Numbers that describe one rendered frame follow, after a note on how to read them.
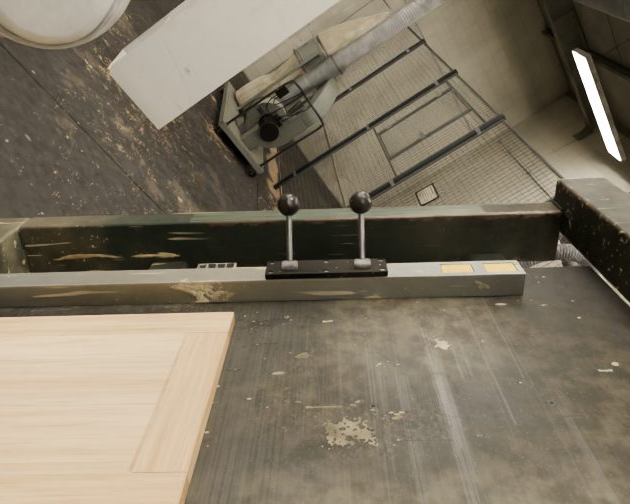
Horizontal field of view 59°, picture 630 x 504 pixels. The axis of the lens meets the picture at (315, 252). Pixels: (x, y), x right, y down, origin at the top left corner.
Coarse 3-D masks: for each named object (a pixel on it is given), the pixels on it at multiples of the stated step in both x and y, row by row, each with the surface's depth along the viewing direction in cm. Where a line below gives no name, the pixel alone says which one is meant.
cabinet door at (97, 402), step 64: (0, 320) 85; (64, 320) 85; (128, 320) 84; (192, 320) 83; (0, 384) 71; (64, 384) 71; (128, 384) 70; (192, 384) 69; (0, 448) 61; (64, 448) 60; (128, 448) 60; (192, 448) 59
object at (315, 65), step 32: (384, 0) 626; (352, 32) 610; (288, 64) 631; (320, 64) 604; (224, 96) 631; (256, 96) 630; (288, 96) 613; (320, 96) 598; (224, 128) 567; (256, 128) 583; (288, 128) 601; (320, 128) 579; (256, 160) 596
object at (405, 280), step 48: (0, 288) 91; (48, 288) 91; (96, 288) 91; (144, 288) 91; (192, 288) 91; (240, 288) 90; (288, 288) 90; (336, 288) 90; (384, 288) 90; (432, 288) 90; (480, 288) 90
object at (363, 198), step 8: (360, 192) 91; (352, 200) 91; (360, 200) 90; (368, 200) 90; (352, 208) 91; (360, 208) 90; (368, 208) 91; (360, 216) 91; (360, 224) 91; (360, 232) 91; (360, 240) 91; (360, 248) 91; (360, 256) 91; (360, 264) 90; (368, 264) 90
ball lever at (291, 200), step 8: (280, 200) 91; (288, 200) 90; (296, 200) 91; (280, 208) 91; (288, 208) 91; (296, 208) 91; (288, 216) 92; (288, 224) 92; (288, 232) 91; (288, 240) 91; (288, 248) 91; (288, 256) 91; (288, 264) 90; (296, 264) 91
